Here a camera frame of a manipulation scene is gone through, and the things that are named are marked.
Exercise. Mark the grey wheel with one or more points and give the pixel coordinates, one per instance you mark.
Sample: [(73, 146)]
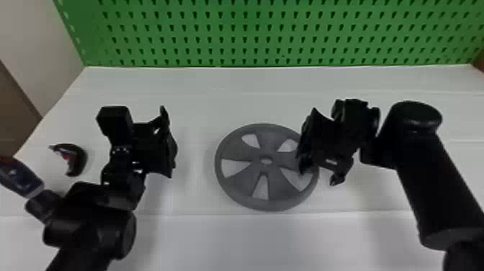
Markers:
[(261, 178)]

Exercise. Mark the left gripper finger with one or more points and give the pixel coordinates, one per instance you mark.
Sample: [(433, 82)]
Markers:
[(172, 159), (165, 118)]

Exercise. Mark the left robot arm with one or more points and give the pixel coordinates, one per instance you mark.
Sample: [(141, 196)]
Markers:
[(90, 227)]

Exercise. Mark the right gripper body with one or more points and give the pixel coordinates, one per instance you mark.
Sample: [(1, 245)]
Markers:
[(338, 149)]

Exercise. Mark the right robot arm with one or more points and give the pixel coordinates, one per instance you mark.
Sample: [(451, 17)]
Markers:
[(427, 170)]

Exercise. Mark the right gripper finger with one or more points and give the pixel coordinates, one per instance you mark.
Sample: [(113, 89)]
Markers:
[(339, 174), (305, 161)]

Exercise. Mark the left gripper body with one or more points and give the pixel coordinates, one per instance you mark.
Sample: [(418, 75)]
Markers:
[(149, 151)]

